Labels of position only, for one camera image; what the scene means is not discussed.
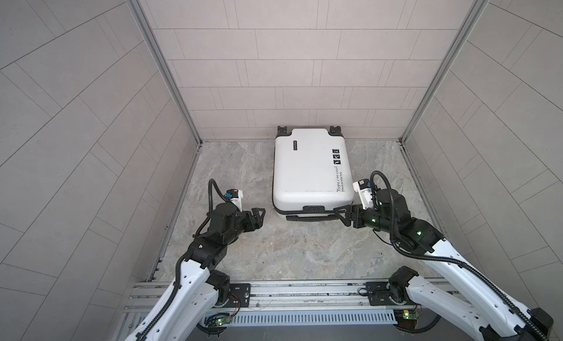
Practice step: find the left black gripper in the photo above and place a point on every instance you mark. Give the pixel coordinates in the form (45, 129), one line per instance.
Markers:
(256, 222)

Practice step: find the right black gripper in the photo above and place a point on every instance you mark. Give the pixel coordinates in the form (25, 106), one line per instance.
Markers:
(347, 220)

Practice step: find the black suitcase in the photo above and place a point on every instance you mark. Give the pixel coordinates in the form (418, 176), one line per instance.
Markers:
(312, 174)

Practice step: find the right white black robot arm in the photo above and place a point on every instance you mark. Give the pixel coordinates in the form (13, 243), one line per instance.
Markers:
(486, 313)

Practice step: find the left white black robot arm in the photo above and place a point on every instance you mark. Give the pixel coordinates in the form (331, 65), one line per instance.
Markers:
(197, 285)

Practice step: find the left small circuit board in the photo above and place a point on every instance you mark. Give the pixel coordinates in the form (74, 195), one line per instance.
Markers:
(218, 320)

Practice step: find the small circuit board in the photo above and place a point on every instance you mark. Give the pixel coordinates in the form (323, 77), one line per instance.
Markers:
(218, 320)
(406, 319)

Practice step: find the right small circuit board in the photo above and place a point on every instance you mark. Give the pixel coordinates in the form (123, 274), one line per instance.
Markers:
(406, 319)

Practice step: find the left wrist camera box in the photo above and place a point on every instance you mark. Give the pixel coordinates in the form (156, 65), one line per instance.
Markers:
(235, 196)

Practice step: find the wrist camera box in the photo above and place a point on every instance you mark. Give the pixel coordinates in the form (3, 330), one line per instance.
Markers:
(235, 196)
(363, 188)

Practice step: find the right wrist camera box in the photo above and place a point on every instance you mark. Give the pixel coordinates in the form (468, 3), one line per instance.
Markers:
(363, 188)

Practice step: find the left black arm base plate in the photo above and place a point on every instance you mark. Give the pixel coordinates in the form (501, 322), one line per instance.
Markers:
(234, 295)

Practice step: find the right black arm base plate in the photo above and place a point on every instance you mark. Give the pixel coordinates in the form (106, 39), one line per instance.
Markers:
(387, 294)

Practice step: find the aluminium mounting rail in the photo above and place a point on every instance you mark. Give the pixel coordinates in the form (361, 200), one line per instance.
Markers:
(345, 302)

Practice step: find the left aluminium corner post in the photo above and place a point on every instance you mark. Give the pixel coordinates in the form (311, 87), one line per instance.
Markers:
(156, 53)

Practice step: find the aluminium corner post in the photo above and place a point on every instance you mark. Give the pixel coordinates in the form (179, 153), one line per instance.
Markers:
(472, 17)
(156, 53)

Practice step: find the right aluminium corner post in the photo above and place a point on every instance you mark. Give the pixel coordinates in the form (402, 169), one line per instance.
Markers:
(472, 17)

